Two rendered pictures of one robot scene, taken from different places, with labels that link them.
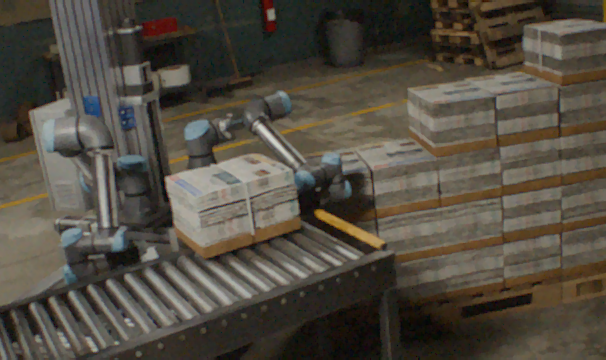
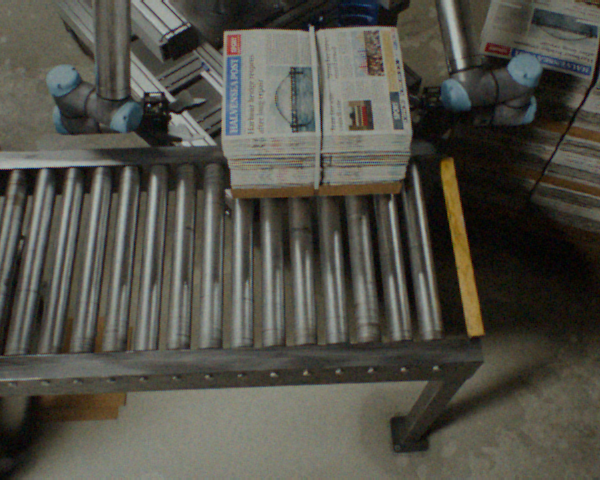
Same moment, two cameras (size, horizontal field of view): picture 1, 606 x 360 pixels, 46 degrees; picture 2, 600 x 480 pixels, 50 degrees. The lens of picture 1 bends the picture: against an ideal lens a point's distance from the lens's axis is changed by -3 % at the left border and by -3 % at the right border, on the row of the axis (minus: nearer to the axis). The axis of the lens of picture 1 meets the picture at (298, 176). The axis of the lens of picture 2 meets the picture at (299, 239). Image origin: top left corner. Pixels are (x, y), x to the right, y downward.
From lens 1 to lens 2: 168 cm
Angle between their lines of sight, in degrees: 47
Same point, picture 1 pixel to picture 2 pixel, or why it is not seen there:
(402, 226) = (597, 158)
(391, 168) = not seen: outside the picture
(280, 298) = (270, 372)
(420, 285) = (579, 217)
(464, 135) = not seen: outside the picture
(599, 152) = not seen: outside the picture
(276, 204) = (367, 165)
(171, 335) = (93, 378)
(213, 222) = (253, 167)
